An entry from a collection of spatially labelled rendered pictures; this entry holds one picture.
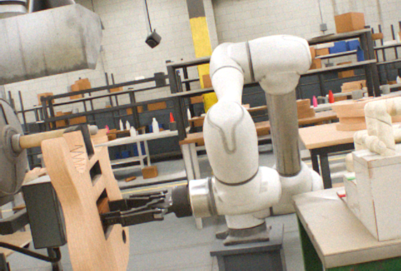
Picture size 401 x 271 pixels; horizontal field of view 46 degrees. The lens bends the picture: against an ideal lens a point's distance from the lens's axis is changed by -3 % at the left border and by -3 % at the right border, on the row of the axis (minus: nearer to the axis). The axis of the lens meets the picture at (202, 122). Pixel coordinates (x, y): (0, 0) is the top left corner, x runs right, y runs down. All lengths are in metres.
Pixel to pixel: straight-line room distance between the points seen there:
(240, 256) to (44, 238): 0.76
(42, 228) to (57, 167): 0.54
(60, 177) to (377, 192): 0.64
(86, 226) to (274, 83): 0.79
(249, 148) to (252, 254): 0.94
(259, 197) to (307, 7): 11.49
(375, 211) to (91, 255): 0.60
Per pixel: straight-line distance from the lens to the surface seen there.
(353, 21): 4.80
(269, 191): 1.09
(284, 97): 1.61
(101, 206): 1.18
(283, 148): 1.75
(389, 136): 1.04
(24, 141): 1.27
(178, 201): 1.12
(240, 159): 1.00
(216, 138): 0.97
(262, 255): 1.89
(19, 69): 1.11
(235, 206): 1.10
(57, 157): 0.99
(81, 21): 1.08
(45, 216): 1.51
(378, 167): 1.03
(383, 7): 12.90
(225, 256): 1.91
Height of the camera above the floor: 1.29
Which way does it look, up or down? 3 degrees down
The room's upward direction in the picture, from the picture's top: 10 degrees counter-clockwise
